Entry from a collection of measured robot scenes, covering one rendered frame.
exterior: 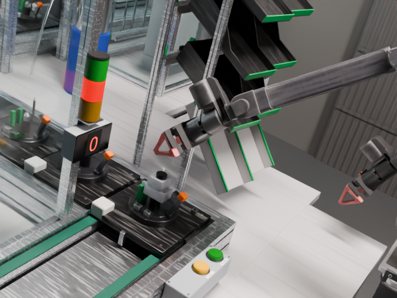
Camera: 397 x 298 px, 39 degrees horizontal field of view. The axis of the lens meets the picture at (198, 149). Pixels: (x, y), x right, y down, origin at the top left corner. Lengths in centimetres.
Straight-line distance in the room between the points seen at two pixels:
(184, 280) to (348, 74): 61
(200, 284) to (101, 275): 24
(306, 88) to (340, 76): 8
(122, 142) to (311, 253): 79
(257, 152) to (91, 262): 72
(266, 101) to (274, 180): 84
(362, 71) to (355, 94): 291
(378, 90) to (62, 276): 313
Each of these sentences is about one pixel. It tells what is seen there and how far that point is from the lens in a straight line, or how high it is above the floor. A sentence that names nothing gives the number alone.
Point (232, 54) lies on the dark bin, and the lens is 153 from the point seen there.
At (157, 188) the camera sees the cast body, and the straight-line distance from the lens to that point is 148.
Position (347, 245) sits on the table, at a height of 86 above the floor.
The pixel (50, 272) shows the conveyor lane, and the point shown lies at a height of 92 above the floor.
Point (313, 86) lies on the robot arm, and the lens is 130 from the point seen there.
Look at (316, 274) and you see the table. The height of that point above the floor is 86.
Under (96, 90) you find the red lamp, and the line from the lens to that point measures 127.
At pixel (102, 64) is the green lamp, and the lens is 124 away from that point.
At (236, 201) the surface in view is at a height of 86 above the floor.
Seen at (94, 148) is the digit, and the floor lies 119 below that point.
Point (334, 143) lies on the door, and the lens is 435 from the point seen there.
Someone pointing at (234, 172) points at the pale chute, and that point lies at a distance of 174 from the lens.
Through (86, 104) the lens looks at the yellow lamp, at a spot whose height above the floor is 130.
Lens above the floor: 185
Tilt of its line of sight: 27 degrees down
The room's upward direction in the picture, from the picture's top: 15 degrees clockwise
